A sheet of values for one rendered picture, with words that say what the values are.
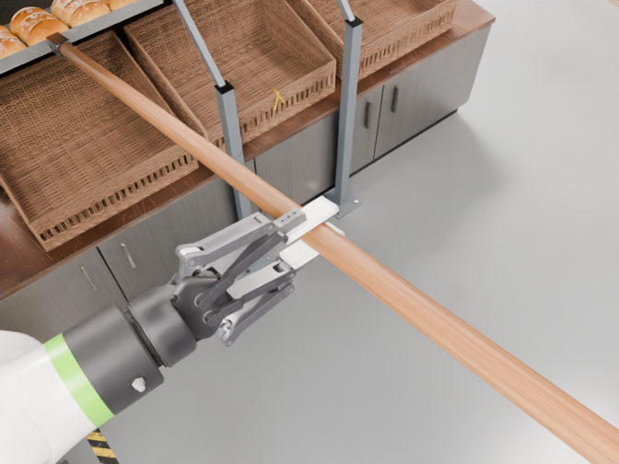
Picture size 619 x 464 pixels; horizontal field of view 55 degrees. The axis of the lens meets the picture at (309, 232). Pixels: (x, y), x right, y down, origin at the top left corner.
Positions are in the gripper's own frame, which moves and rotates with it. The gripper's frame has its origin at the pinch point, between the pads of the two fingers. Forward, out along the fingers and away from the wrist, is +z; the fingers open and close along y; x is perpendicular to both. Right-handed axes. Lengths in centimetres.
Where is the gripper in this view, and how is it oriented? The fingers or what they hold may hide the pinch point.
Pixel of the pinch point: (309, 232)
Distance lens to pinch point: 64.2
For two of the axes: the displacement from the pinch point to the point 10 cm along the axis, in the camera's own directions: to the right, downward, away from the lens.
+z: 7.9, -5.1, 3.4
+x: 5.8, 4.3, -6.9
